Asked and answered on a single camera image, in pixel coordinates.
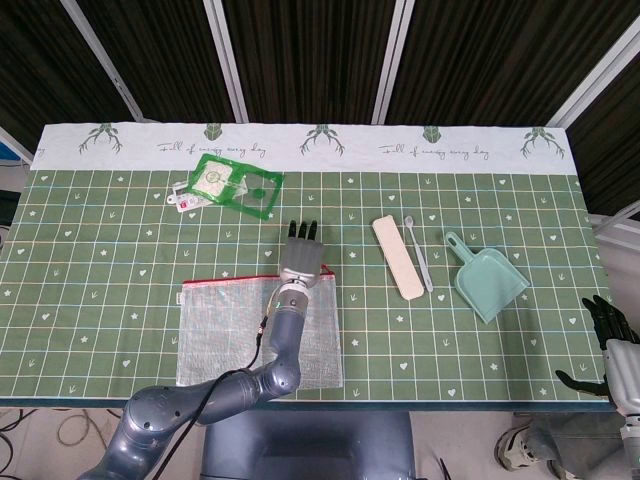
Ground grey toothbrush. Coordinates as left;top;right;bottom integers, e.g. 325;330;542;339
402;215;434;294

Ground grey white sneaker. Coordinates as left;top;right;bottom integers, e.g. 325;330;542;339
494;424;534;471

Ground beige toothbrush case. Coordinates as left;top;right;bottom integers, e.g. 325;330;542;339
372;214;424;301

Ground green grid pattern tablecloth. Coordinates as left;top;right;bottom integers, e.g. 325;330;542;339
0;122;619;404

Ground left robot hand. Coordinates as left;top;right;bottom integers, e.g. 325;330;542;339
279;218;326;289

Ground green bordered transparent package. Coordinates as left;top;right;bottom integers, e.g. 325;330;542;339
191;153;285;223

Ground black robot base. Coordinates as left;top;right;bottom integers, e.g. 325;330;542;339
199;409;416;480

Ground teal plastic scoop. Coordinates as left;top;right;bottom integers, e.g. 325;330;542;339
444;231;531;325

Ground grey floor cable loop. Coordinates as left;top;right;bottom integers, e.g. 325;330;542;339
57;412;106;449

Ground grey trouser leg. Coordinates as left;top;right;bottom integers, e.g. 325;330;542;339
529;414;621;480

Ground small white card package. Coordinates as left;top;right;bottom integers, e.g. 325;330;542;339
167;182;249;214

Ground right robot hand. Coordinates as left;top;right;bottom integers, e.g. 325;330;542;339
554;294;640;416

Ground white frame post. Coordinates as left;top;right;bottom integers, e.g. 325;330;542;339
62;0;154;124
544;14;640;129
203;0;250;124
370;0;417;125

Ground clear mesh zipper pouch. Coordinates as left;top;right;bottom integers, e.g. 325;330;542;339
174;267;345;390

